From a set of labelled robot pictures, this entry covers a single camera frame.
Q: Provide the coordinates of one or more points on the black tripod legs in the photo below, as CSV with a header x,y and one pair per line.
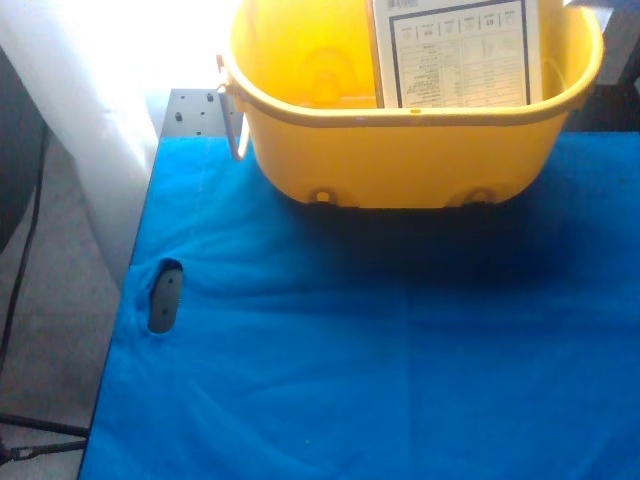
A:
x,y
50,427

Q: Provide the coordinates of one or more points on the black rounded panel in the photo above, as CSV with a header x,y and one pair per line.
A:
x,y
15,150

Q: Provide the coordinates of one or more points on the grey metal mounting plate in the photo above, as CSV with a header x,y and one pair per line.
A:
x,y
192,112

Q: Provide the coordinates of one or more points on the white curtain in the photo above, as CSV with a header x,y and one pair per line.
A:
x,y
100,125

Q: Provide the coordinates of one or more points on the grey slotted metal plate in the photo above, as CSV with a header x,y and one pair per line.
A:
x,y
165,300

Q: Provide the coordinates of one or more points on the black stand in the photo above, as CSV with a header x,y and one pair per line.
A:
x,y
622,50

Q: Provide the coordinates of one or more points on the white box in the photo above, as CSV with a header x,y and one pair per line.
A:
x,y
450,50

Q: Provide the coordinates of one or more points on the yellow plastic bucket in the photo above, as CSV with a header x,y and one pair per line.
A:
x,y
400,160

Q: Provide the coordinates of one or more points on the blue table cloth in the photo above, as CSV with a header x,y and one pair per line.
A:
x,y
350,350

